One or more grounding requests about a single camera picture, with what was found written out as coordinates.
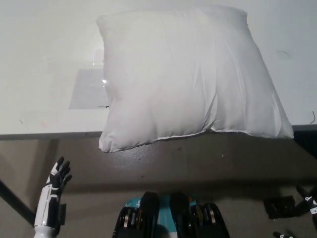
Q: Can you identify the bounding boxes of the white square pillow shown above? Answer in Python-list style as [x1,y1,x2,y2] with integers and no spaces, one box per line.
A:
[96,6,295,153]

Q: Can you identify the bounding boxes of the grey plastic sheet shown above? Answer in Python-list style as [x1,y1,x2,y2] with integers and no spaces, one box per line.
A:
[68,68,111,110]

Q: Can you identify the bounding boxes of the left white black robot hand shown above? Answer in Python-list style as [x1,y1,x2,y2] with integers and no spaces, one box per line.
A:
[34,156,73,228]

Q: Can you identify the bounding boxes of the black diagonal table leg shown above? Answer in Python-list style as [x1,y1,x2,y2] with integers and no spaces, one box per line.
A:
[0,178,36,217]

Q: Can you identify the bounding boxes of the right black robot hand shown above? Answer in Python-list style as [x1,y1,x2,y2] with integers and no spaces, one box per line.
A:
[294,184,317,218]

